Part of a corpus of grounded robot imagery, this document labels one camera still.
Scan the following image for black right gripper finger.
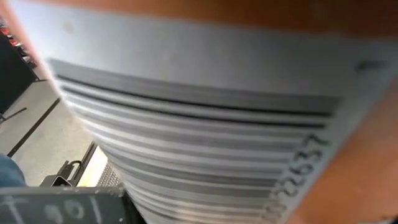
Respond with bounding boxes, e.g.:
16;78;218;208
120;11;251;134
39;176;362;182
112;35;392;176
0;185;138;224

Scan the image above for Cheerios Protein cereal box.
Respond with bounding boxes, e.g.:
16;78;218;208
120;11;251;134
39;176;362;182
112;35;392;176
6;0;398;224

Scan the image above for grey woven placemat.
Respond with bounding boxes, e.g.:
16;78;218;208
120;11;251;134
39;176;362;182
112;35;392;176
96;161;126;189

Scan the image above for person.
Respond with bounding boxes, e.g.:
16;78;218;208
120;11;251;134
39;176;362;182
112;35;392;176
0;152;27;189

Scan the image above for black bag with red marks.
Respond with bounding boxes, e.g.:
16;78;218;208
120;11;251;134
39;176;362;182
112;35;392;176
0;18;40;114

